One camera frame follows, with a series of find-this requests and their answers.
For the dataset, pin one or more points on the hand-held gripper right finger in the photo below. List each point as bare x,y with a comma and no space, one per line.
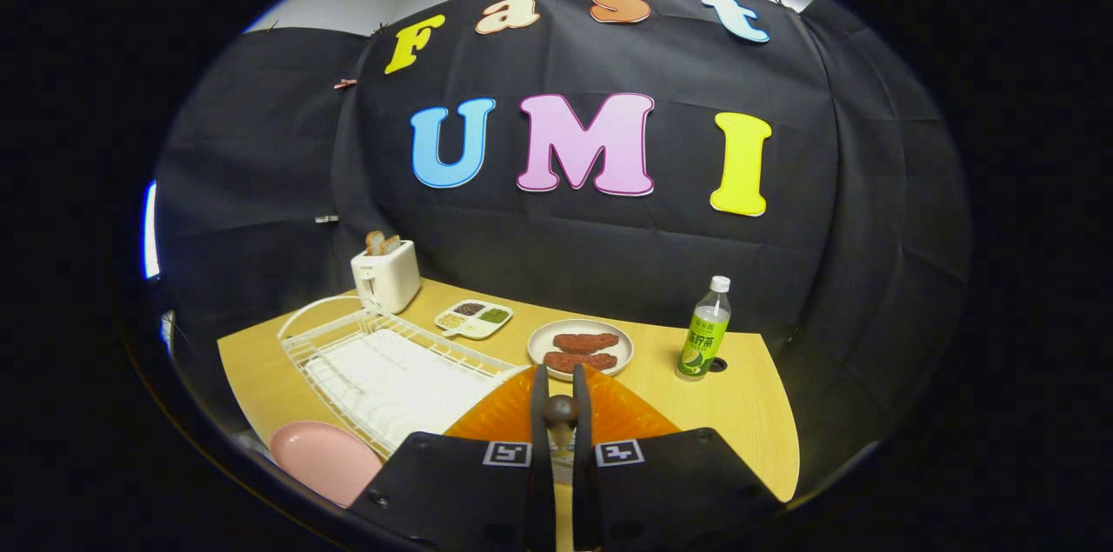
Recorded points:
583,482

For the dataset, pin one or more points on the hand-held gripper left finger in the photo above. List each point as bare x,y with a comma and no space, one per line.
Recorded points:
541,482

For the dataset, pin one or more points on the pink plate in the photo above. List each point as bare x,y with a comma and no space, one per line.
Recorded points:
322,456

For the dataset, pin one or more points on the white plate with meat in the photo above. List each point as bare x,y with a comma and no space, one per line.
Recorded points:
539,342

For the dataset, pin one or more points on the white divided condiment dish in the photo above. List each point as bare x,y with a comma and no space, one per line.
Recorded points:
474,326

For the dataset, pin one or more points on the red meat piece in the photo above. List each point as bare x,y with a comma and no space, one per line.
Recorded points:
581,362
587,342

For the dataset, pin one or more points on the green label drink bottle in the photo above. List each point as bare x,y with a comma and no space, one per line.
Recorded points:
703,343

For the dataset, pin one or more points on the white toaster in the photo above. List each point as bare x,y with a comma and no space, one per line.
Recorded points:
389,278

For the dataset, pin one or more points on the toast slice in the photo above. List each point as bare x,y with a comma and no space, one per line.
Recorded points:
375,242
393,243

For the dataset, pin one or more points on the black backdrop cloth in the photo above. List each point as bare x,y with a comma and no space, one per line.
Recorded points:
826,230

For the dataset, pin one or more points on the bright lit screen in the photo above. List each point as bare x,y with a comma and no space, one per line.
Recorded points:
149,230

